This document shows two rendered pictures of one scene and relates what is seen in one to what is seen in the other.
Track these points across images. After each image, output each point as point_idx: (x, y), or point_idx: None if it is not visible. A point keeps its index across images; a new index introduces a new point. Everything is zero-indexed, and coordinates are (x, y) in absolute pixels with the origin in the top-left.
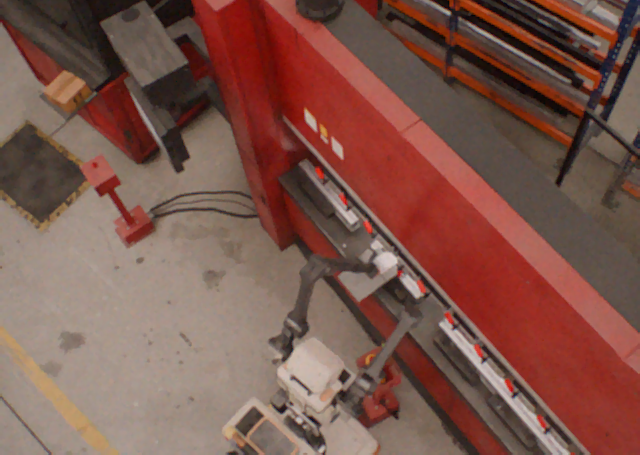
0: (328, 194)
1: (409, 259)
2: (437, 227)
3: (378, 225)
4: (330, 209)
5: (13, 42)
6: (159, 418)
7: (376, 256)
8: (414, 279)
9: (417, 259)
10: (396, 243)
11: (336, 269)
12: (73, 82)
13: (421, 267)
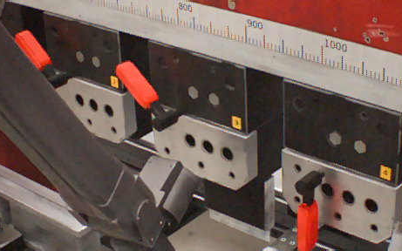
0: None
1: (347, 93)
2: None
3: (179, 45)
4: (9, 231)
5: None
6: None
7: (193, 190)
8: (380, 219)
9: (393, 24)
10: (272, 56)
11: (8, 83)
12: None
13: None
